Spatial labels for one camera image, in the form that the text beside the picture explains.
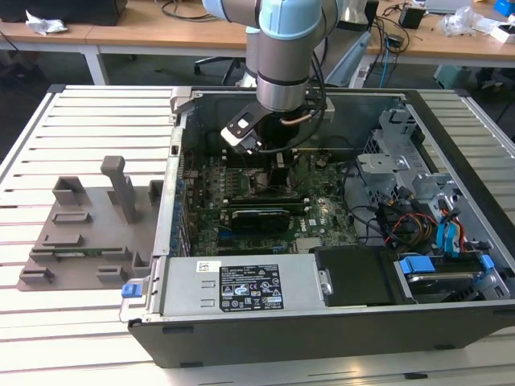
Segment black open PC case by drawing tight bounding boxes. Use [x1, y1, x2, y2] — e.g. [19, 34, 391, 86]
[119, 86, 515, 369]

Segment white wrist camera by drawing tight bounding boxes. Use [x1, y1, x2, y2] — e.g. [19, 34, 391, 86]
[220, 112, 263, 156]

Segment green motherboard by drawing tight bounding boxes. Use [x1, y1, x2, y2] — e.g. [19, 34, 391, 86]
[181, 149, 360, 257]

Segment blue flat wire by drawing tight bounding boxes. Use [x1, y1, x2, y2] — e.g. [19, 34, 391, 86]
[436, 220, 451, 257]
[449, 222, 463, 259]

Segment blue hanging cable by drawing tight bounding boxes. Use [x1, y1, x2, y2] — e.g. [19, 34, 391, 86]
[381, 34, 399, 88]

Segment white cardboard box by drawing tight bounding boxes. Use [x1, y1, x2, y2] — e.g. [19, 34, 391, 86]
[480, 22, 515, 44]

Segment black wire bundle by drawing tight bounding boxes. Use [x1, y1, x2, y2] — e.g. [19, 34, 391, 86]
[376, 192, 404, 243]

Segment crumpled white paper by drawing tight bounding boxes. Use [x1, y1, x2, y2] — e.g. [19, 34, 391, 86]
[24, 8, 68, 35]

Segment brown sleeved cable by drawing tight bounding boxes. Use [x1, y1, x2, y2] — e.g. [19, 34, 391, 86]
[280, 112, 315, 127]

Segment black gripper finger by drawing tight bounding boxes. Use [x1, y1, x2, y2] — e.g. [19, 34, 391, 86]
[269, 154, 292, 195]

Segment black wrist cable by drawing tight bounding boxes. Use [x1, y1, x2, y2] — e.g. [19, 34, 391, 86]
[255, 70, 329, 156]

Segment blue case release latch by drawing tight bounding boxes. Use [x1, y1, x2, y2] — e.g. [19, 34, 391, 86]
[122, 283, 145, 301]

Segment hard disk in blue carrier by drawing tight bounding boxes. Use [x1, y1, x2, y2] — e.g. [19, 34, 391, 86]
[396, 253, 500, 305]

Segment red wire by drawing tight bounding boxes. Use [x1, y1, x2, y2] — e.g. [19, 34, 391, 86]
[384, 211, 439, 247]

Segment clear plastic bag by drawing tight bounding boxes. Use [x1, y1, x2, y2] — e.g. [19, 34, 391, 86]
[436, 6, 486, 38]

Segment black equipment case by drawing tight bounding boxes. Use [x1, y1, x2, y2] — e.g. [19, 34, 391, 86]
[0, 0, 129, 27]

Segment CPU socket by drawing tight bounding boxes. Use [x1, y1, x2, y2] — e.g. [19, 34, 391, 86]
[245, 167, 295, 199]

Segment silver chipset heatsink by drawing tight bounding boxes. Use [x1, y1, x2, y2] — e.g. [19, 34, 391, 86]
[295, 236, 323, 254]

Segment black office chair base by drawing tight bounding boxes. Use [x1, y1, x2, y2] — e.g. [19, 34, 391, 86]
[194, 55, 247, 86]

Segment pale green storage box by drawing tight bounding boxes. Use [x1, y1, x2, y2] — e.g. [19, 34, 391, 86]
[433, 64, 476, 90]

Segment wooden top desk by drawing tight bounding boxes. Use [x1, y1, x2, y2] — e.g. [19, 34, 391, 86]
[0, 0, 515, 88]

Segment silver metal disk bay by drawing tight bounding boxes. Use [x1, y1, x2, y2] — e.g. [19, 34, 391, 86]
[356, 106, 464, 210]

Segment black desktop box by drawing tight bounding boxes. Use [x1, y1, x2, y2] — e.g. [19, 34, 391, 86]
[364, 0, 380, 46]

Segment yellow wire bundle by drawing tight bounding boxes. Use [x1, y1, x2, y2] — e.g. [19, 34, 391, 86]
[417, 216, 436, 243]

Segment green RAM stick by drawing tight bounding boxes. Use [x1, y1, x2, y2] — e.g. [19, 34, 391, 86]
[51, 248, 106, 258]

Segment black plastic shroud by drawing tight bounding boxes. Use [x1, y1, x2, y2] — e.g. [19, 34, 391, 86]
[313, 247, 398, 309]

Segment black graphics card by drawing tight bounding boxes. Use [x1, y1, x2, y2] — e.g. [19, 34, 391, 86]
[229, 207, 291, 235]

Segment small black box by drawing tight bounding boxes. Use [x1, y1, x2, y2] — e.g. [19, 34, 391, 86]
[398, 6, 426, 30]

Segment grey laptop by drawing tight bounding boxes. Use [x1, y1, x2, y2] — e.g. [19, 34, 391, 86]
[424, 0, 472, 14]

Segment grey power supply unit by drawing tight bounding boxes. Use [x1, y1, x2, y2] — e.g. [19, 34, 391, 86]
[146, 255, 335, 317]

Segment grey parts rack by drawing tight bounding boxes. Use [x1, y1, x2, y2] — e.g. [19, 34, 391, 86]
[14, 154, 165, 293]

